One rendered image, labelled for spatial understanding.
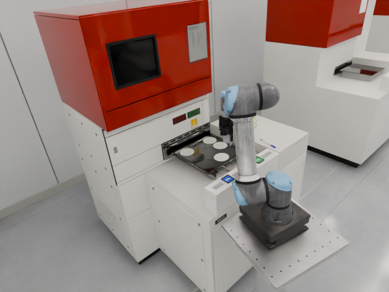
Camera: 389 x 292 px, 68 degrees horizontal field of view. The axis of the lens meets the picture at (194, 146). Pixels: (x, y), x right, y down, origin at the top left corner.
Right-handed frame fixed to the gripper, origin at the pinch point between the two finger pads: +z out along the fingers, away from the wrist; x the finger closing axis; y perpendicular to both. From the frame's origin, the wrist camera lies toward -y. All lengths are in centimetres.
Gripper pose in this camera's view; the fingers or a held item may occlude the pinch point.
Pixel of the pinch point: (231, 143)
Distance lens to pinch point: 185.8
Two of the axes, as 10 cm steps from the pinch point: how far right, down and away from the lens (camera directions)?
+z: 0.8, 8.6, 5.1
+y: -10.0, 0.9, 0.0
